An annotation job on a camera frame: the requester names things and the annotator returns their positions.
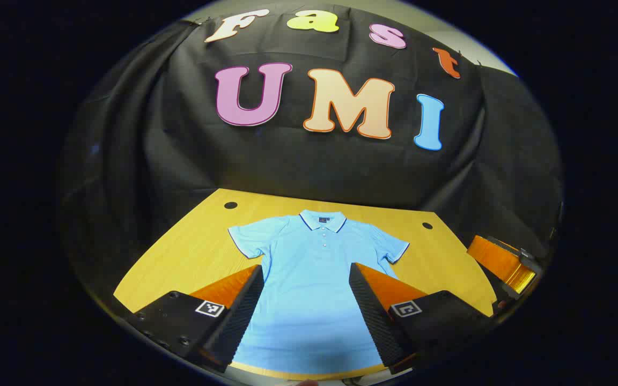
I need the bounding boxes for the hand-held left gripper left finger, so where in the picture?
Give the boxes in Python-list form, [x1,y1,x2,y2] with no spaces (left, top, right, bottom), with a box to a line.
[124,264,265,374]

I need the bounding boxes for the black backdrop cloth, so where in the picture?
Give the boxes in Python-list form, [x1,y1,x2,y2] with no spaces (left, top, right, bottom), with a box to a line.
[57,5,564,322]

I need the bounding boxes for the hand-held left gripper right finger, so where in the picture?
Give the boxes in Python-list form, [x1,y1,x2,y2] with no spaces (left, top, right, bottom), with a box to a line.
[348,262,497,375]

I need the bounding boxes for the light blue polo T-shirt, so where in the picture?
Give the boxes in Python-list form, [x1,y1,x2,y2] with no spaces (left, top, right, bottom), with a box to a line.
[227,210,410,374]

